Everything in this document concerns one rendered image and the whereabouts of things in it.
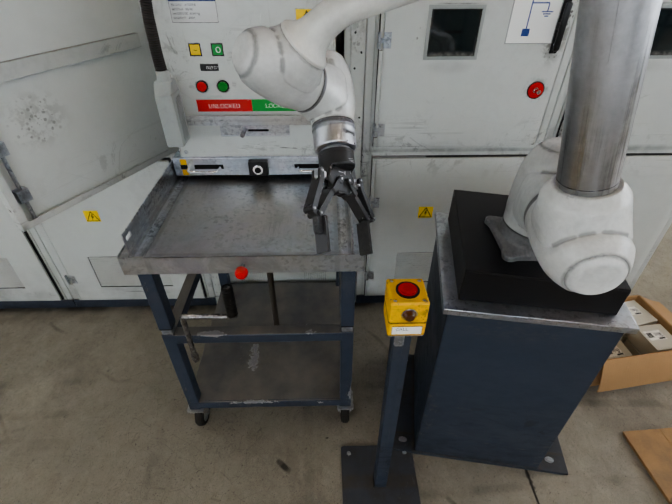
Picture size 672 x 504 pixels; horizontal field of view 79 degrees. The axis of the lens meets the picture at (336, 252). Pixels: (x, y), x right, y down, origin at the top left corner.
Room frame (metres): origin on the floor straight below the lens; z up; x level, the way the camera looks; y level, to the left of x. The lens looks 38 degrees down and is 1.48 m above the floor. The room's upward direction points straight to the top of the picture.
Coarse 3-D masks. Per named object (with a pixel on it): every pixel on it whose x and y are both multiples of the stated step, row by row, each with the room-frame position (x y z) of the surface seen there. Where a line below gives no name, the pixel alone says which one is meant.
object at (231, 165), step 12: (180, 156) 1.21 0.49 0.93; (228, 156) 1.21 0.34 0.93; (240, 156) 1.21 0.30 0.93; (252, 156) 1.21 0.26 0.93; (264, 156) 1.21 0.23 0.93; (276, 156) 1.21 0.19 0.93; (288, 156) 1.21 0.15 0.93; (300, 156) 1.21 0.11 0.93; (312, 156) 1.21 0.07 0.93; (180, 168) 1.20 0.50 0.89; (204, 168) 1.20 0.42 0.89; (216, 168) 1.20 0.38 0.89; (228, 168) 1.20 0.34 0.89; (240, 168) 1.20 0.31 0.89; (276, 168) 1.21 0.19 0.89; (288, 168) 1.21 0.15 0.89; (300, 168) 1.21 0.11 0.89; (312, 168) 1.21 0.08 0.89
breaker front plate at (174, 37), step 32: (160, 0) 1.21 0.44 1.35; (224, 0) 1.22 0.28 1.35; (256, 0) 1.22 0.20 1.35; (288, 0) 1.22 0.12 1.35; (320, 0) 1.22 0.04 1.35; (160, 32) 1.21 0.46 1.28; (192, 32) 1.21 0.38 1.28; (224, 32) 1.22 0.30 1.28; (192, 64) 1.21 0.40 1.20; (224, 64) 1.22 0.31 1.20; (192, 96) 1.21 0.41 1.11; (224, 96) 1.22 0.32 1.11; (256, 96) 1.22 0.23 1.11; (192, 128) 1.21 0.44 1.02; (224, 128) 1.21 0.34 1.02; (288, 128) 1.22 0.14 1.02
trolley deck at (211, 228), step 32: (192, 192) 1.13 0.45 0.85; (224, 192) 1.13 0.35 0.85; (256, 192) 1.13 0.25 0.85; (288, 192) 1.13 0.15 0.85; (192, 224) 0.95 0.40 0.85; (224, 224) 0.95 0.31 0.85; (256, 224) 0.95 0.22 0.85; (288, 224) 0.95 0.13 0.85; (160, 256) 0.80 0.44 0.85; (192, 256) 0.80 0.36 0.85; (224, 256) 0.80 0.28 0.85; (256, 256) 0.81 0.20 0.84; (288, 256) 0.81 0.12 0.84; (320, 256) 0.81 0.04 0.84; (352, 256) 0.81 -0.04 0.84
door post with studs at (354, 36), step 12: (360, 24) 1.49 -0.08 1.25; (348, 36) 1.50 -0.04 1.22; (360, 36) 1.49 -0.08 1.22; (348, 48) 1.50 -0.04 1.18; (360, 48) 1.49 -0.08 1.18; (348, 60) 1.50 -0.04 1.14; (360, 60) 1.49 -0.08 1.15; (360, 72) 1.49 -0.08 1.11; (360, 84) 1.49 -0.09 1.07; (360, 96) 1.49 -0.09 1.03; (360, 108) 1.49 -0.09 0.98; (360, 120) 1.49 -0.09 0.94; (360, 132) 1.49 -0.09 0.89; (360, 144) 1.49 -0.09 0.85; (360, 156) 1.49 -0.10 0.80
